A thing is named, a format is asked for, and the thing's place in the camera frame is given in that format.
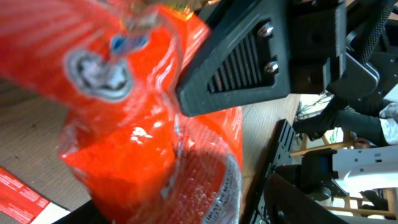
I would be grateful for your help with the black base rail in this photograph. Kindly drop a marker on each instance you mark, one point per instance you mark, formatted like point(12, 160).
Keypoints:
point(278, 155)

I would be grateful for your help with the red snack bag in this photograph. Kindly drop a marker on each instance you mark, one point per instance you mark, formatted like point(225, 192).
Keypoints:
point(115, 66)

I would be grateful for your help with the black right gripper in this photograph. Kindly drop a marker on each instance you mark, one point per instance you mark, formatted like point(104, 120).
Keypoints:
point(347, 49)

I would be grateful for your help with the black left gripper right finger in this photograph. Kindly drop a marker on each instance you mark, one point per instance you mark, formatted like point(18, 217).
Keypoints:
point(287, 204)

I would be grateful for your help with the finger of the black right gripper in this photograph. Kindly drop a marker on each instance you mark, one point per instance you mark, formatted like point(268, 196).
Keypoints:
point(245, 59)

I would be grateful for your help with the red chocolate bar wrapper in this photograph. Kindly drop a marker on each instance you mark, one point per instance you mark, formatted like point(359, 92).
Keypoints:
point(22, 203)

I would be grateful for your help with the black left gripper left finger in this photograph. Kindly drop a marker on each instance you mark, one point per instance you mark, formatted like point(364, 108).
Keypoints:
point(85, 214)

